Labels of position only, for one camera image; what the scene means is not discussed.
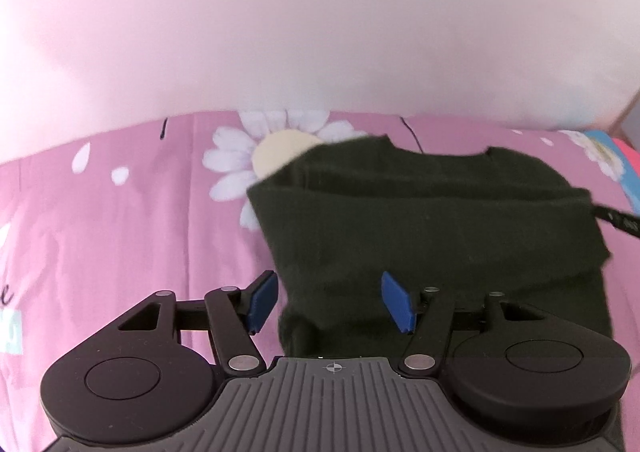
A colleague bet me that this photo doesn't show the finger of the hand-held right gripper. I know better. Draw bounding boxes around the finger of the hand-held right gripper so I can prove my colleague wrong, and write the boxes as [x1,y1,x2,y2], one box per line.
[590,204,640,239]

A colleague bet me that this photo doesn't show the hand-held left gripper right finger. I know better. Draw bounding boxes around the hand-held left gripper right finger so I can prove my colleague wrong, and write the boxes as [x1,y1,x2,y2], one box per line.
[381,272,548,377]

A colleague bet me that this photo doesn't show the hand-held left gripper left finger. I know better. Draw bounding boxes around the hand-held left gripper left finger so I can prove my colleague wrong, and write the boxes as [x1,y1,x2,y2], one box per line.
[117,271,278,377]

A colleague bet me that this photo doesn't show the black knit sweater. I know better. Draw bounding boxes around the black knit sweater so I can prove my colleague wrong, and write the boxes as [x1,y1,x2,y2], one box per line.
[246,134,615,360]

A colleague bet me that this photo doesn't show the pink floral bedsheet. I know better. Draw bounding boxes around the pink floral bedsheet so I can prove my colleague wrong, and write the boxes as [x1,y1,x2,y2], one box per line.
[0,109,640,452]

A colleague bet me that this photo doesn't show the white bed headboard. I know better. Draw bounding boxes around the white bed headboard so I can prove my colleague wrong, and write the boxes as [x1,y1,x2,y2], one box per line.
[0,0,640,165]

